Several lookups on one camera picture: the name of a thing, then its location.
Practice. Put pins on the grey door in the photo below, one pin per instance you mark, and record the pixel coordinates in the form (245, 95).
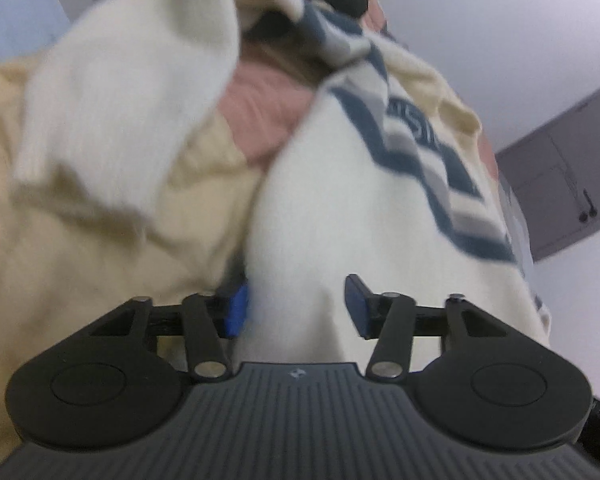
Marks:
(545, 185)

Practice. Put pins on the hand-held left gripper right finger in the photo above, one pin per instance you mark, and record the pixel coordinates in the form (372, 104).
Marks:
(357, 305)

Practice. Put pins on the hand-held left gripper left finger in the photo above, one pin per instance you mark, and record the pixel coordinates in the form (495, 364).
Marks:
(237, 310)

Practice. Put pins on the patchwork blanket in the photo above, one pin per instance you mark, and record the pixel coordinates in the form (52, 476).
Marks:
(55, 270)

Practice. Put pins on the cream striped sweater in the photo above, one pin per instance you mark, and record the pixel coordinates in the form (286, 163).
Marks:
(320, 185)

